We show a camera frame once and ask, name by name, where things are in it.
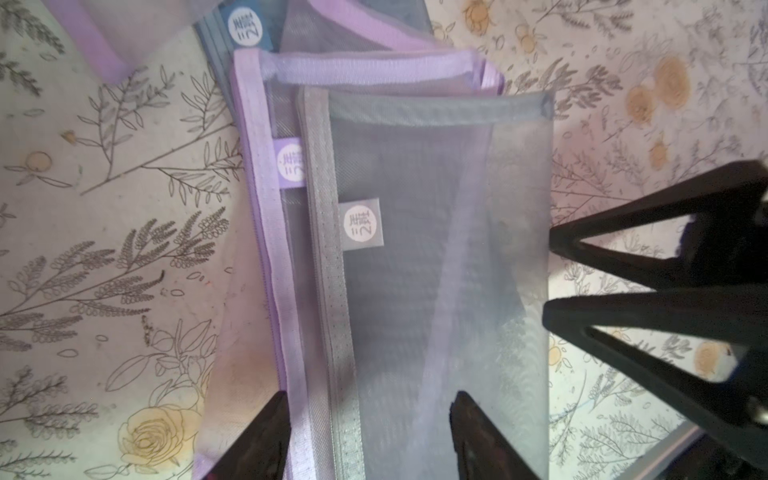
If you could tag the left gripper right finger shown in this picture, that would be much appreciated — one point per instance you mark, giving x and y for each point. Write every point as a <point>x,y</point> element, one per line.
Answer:
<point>481,449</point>

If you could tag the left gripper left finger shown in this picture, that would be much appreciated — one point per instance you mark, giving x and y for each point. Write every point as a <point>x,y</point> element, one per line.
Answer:
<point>261,450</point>

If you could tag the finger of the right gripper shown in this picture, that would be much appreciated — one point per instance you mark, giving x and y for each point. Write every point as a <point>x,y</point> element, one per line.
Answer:
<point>709,230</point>
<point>638,334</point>

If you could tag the large purple mesh pouch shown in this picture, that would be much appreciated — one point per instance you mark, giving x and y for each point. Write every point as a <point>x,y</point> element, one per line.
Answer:
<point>272,337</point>

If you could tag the grey mesh pouch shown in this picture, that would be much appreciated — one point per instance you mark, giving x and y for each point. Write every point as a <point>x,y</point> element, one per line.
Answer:
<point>429,222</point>

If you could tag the blue-grey mesh pouch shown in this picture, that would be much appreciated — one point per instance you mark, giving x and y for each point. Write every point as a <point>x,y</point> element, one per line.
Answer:
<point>309,26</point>

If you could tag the purple mesh pouch centre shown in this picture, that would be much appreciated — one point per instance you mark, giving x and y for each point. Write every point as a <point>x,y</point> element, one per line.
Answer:
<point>115,37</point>

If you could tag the aluminium front rail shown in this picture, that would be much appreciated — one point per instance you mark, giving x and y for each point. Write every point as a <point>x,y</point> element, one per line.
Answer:
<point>657,459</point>

